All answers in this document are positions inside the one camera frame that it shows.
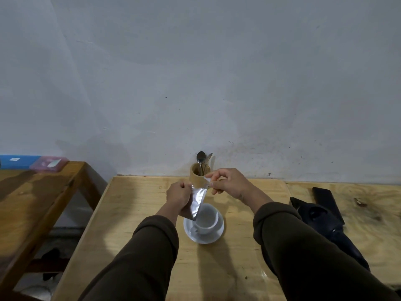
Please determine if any black plug adapter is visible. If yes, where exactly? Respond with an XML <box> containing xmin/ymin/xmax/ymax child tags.
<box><xmin>41</xmin><ymin>247</ymin><xmax>62</xmax><ymax>281</ymax></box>

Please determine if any pink plastic box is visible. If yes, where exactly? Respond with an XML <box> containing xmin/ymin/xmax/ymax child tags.
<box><xmin>30</xmin><ymin>156</ymin><xmax>70</xmax><ymax>173</ymax></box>

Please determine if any blue plastic box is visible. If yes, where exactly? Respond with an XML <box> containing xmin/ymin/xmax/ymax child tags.
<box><xmin>0</xmin><ymin>155</ymin><xmax>42</xmax><ymax>171</ymax></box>

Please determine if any silver foil sachet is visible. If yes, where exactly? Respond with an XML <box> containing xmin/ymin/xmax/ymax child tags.
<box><xmin>188</xmin><ymin>177</ymin><xmax>211</xmax><ymax>222</ymax></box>

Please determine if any wooden side table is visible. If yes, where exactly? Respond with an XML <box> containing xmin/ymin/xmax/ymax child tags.
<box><xmin>0</xmin><ymin>161</ymin><xmax>109</xmax><ymax>301</ymax></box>

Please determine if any bamboo utensil holder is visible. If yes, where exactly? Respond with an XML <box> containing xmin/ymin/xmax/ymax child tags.
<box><xmin>189</xmin><ymin>163</ymin><xmax>211</xmax><ymax>189</ymax></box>

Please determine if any white cup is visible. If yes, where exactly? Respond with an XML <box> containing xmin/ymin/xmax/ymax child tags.
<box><xmin>191</xmin><ymin>203</ymin><xmax>220</xmax><ymax>235</ymax></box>

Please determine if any white saucer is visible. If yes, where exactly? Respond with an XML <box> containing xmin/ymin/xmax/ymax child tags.
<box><xmin>183</xmin><ymin>209</ymin><xmax>225</xmax><ymax>245</ymax></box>

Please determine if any person's right hand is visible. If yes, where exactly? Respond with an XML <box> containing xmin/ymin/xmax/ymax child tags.
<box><xmin>204</xmin><ymin>168</ymin><xmax>254</xmax><ymax>202</ymax></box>

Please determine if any black phone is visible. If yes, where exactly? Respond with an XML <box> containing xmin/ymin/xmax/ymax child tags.
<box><xmin>312</xmin><ymin>187</ymin><xmax>345</xmax><ymax>226</ymax></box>

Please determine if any person's left forearm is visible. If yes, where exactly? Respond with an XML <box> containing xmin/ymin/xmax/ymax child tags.
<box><xmin>78</xmin><ymin>203</ymin><xmax>192</xmax><ymax>301</ymax></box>

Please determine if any steel black electric kettle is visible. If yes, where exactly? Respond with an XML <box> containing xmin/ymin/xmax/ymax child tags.
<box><xmin>289</xmin><ymin>196</ymin><xmax>371</xmax><ymax>273</ymax></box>

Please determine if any person's right forearm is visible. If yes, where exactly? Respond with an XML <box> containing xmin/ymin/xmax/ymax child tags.
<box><xmin>243</xmin><ymin>188</ymin><xmax>401</xmax><ymax>301</ymax></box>

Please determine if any person's left hand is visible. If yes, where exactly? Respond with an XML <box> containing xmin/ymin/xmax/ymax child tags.
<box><xmin>166</xmin><ymin>180</ymin><xmax>194</xmax><ymax>214</ymax></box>

